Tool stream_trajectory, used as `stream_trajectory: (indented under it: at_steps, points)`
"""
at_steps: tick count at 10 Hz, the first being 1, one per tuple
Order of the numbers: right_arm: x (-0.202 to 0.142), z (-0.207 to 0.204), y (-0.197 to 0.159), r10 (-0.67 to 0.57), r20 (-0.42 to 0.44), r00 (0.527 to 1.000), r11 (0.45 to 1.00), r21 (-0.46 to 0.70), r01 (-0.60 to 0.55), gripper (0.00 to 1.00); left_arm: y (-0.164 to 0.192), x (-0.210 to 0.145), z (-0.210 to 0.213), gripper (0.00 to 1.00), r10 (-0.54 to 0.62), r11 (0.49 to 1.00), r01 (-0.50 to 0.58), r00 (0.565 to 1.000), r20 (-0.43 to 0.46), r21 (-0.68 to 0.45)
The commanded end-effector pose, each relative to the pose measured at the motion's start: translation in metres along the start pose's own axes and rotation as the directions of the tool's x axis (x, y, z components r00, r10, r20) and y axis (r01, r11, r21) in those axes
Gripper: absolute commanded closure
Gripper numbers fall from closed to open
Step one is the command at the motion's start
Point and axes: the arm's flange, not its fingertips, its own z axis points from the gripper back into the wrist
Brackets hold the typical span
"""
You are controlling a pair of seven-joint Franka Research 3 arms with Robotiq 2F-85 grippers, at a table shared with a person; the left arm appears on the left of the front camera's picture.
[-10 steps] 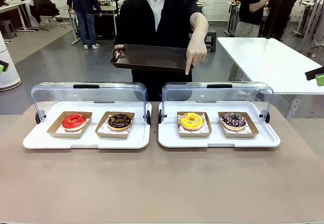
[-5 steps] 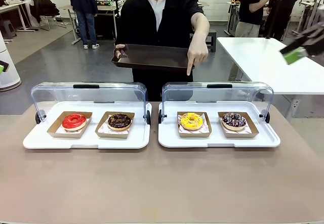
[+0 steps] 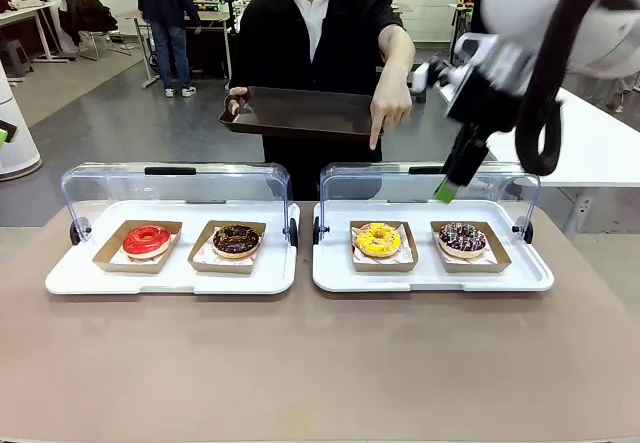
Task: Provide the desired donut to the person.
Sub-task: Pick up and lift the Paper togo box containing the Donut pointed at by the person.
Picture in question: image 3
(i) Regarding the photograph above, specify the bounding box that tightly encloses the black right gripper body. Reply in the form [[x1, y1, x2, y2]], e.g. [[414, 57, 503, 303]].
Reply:
[[446, 69, 527, 138]]

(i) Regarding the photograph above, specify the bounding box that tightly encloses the yellow frosted donut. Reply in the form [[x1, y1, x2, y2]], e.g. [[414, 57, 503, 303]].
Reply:
[[349, 220, 419, 274]]

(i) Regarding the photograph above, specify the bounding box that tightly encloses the printed paper liner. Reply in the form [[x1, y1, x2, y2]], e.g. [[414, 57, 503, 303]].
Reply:
[[352, 239, 414, 266], [437, 239, 499, 267], [194, 241, 261, 267], [108, 235, 174, 267]]

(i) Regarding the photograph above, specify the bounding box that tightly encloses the yellow glazed donut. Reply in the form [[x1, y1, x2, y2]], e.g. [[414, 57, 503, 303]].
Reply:
[[354, 222, 403, 259]]

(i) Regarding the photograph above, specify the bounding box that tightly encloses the dark brown serving tray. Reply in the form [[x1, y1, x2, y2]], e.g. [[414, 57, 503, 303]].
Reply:
[[218, 86, 385, 142]]

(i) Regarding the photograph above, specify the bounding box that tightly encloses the chocolate frosted donut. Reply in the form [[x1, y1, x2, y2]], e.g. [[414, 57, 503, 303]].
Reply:
[[187, 220, 268, 276]]

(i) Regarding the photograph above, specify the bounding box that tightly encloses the person's left forearm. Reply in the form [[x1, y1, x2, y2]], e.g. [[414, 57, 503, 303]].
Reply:
[[377, 25, 417, 87]]

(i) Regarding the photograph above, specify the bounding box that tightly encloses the chocolate donut with coloured sprinkles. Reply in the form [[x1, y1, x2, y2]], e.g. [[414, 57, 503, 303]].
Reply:
[[437, 222, 489, 260]]

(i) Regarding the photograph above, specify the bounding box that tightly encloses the chocolate sprinkle donut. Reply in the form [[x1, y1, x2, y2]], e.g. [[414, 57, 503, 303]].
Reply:
[[429, 220, 513, 275]]

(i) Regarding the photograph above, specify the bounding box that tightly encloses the red frosted donut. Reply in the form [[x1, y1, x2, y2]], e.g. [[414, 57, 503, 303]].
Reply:
[[92, 219, 184, 275]]

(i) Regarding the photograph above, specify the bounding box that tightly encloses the red glazed donut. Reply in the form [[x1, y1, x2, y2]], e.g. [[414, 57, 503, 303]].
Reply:
[[122, 223, 174, 260]]

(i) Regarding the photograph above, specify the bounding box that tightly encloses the person in black shirt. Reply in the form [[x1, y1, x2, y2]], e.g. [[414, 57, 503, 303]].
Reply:
[[228, 0, 417, 202]]

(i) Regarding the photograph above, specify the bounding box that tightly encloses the chocolate glazed donut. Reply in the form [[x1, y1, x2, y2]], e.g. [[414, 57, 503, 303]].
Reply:
[[212, 223, 262, 261]]

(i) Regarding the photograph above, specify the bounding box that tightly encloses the person's left hand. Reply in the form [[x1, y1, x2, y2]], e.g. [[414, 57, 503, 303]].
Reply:
[[368, 79, 414, 150]]

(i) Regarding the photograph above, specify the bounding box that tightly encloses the person's right hand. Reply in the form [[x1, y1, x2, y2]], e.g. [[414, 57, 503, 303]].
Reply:
[[224, 87, 249, 115]]

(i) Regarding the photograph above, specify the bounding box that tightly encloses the grey plastic stool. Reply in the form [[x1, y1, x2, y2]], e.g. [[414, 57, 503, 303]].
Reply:
[[0, 40, 34, 82]]

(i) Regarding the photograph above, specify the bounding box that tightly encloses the clear display case lid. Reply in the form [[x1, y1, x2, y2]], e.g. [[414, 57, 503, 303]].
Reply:
[[312, 161, 542, 247], [59, 161, 300, 249]]

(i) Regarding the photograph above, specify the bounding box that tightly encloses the grey background workbench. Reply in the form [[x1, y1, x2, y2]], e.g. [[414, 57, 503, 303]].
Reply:
[[448, 1, 475, 65]]

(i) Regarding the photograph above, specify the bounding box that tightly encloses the white display case base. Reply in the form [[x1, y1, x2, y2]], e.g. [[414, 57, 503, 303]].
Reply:
[[44, 200, 302, 297], [311, 200, 556, 294]]

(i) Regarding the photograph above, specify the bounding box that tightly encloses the large white table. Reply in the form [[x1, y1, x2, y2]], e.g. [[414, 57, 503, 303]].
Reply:
[[432, 80, 640, 237]]

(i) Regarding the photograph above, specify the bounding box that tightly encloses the white background desk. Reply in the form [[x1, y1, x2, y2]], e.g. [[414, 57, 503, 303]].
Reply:
[[0, 0, 69, 65]]

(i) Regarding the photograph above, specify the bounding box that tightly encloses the black jacket on chair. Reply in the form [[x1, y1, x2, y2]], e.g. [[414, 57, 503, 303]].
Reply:
[[58, 0, 119, 48]]

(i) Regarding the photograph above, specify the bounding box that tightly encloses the small white-legged table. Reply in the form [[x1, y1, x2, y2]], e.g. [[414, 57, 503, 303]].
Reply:
[[117, 10, 162, 90]]

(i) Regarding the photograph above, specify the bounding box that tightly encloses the bystander in blue jeans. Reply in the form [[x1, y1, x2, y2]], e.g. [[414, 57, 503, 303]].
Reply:
[[134, 0, 203, 99]]

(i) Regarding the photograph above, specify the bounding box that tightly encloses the background robot workbench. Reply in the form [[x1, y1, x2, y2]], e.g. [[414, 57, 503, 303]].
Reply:
[[183, 0, 252, 90]]

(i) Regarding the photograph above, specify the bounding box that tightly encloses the white round pedestal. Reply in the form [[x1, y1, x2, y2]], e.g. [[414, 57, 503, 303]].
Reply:
[[0, 60, 44, 183]]

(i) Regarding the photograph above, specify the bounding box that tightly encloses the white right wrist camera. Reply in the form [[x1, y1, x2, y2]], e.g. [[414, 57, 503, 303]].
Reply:
[[409, 56, 482, 100]]

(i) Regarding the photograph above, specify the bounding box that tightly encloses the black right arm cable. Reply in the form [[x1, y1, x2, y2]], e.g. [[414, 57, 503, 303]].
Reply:
[[514, 0, 601, 177]]

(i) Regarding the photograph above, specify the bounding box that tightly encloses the metal frame chair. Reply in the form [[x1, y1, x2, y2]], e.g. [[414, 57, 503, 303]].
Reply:
[[77, 27, 134, 63]]

